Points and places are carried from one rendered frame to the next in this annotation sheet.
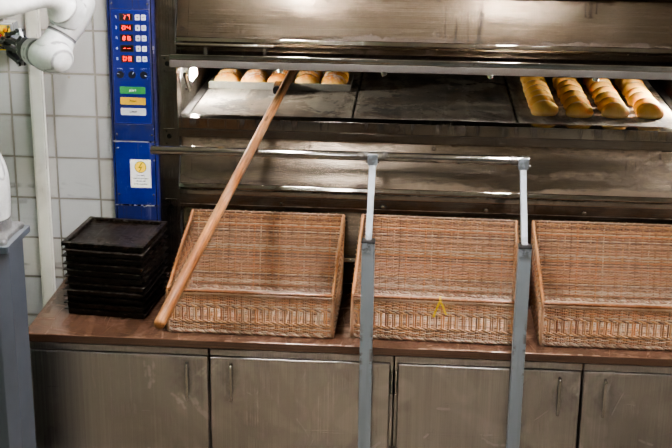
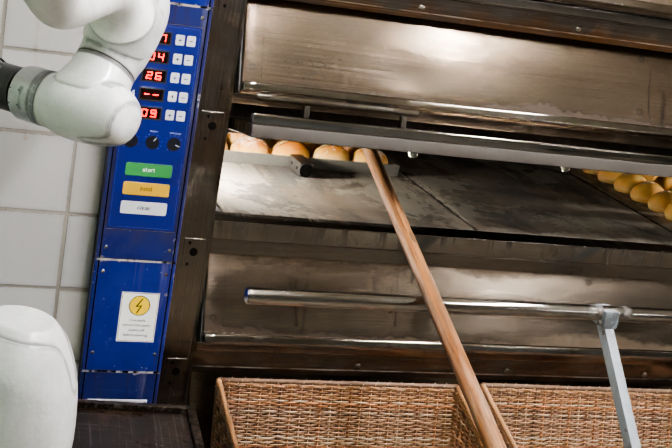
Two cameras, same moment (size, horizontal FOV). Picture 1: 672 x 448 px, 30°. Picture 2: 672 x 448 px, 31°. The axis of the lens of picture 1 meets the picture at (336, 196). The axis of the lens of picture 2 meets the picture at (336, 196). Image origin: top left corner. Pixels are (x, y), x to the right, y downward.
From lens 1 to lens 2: 247 cm
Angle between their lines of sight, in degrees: 24
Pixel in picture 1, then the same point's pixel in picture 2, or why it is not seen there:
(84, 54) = not seen: hidden behind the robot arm
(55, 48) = (116, 96)
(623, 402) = not seen: outside the picture
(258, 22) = (378, 68)
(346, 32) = (512, 97)
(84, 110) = (45, 200)
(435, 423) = not seen: outside the picture
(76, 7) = (154, 16)
